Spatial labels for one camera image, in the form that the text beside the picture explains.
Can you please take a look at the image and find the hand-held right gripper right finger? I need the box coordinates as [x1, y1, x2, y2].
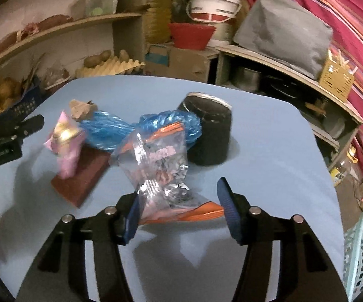
[217, 177, 349, 302]

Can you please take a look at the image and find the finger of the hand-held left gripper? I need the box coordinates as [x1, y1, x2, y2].
[13, 115, 45, 139]

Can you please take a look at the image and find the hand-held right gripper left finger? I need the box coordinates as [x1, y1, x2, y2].
[16, 192, 141, 302]

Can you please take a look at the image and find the pink wrapper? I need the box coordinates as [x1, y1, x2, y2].
[43, 111, 87, 178]

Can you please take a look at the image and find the clear zip bag orange strip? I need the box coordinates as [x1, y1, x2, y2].
[109, 123, 225, 226]

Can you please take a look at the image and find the light blue plastic basket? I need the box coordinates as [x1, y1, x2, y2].
[342, 206, 363, 302]

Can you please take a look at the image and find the dark blue plastic crate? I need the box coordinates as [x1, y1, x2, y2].
[0, 83, 44, 123]

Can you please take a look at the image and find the crumpled brown paper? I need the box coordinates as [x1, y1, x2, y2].
[69, 100, 98, 122]

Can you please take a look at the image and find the brown cardboard box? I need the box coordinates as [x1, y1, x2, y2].
[50, 146, 111, 209]

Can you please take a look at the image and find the blue plastic bag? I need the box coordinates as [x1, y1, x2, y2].
[79, 109, 202, 152]

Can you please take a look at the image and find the black can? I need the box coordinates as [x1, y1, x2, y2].
[178, 92, 233, 166]

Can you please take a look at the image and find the large potato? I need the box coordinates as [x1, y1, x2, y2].
[84, 50, 112, 68]

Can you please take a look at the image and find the yellow egg tray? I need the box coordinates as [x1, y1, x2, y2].
[75, 55, 146, 78]

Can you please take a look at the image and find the red mesh bag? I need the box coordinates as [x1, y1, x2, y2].
[0, 14, 75, 66]

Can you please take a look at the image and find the wooden shelf unit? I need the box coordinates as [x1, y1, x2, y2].
[0, 0, 147, 82]

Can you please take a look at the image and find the clear plastic container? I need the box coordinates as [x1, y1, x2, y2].
[70, 0, 122, 19]

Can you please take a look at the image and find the steel pot in cabinet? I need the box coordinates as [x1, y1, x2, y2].
[235, 66, 262, 92]

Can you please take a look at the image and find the low wooden cabinet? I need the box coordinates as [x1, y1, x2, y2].
[214, 45, 363, 164]

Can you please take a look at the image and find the brown cardboard carton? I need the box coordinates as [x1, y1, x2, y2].
[144, 42, 218, 82]

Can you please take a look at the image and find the yellow chopstick box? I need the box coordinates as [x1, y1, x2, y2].
[318, 49, 358, 103]

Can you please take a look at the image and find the yellow oil jug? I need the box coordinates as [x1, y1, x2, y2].
[145, 0, 173, 44]

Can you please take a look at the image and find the red plastic basket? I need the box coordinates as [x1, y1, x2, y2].
[168, 23, 216, 50]

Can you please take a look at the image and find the grey fabric cover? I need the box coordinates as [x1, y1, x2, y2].
[233, 0, 334, 81]

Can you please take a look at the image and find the white plastic bucket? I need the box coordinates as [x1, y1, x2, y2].
[186, 0, 242, 24]

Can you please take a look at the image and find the red striped cloth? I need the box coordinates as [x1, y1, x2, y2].
[240, 0, 363, 183]

